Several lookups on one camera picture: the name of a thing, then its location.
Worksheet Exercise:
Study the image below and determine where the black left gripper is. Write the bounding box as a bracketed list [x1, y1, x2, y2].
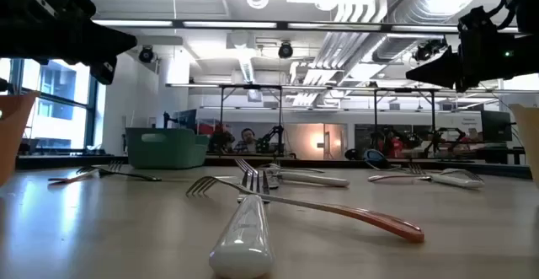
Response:
[41, 15, 138, 85]

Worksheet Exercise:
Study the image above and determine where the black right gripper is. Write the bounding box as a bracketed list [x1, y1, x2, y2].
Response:
[406, 32, 521, 93]

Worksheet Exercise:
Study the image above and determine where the orange plastic bin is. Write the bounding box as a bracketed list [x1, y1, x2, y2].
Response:
[0, 91, 41, 187]

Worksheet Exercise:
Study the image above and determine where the black ceiling spotlight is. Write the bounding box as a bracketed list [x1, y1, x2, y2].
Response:
[137, 45, 156, 64]
[414, 38, 448, 63]
[277, 40, 295, 60]

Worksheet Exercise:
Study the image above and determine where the large glass window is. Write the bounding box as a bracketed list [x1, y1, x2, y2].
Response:
[0, 57, 100, 152]

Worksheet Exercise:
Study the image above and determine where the black monitor on stand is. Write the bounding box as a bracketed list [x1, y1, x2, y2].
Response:
[163, 109, 198, 133]

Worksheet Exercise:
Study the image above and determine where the yellow plastic bin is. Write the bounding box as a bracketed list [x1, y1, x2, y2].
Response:
[508, 103, 539, 184]

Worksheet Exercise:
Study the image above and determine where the green plastic bin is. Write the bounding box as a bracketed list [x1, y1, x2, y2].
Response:
[125, 126, 211, 170]

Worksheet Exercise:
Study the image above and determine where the black bar with light strips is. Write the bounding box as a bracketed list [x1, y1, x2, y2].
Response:
[91, 17, 521, 34]

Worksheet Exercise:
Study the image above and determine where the person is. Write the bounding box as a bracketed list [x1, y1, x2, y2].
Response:
[231, 127, 260, 154]

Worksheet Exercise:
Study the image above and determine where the black metal station frame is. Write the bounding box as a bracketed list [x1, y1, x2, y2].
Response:
[372, 86, 438, 158]
[217, 83, 284, 157]

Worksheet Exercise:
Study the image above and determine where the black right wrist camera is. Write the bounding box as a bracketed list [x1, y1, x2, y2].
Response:
[457, 5, 506, 38]

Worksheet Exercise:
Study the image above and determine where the silver ventilation duct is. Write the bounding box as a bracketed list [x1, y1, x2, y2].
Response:
[370, 0, 519, 61]

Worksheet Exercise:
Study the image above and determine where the glossy black frame bracket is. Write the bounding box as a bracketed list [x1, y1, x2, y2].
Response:
[363, 148, 393, 171]

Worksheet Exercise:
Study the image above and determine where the black aluminium table frame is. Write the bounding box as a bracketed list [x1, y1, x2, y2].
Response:
[15, 154, 532, 180]

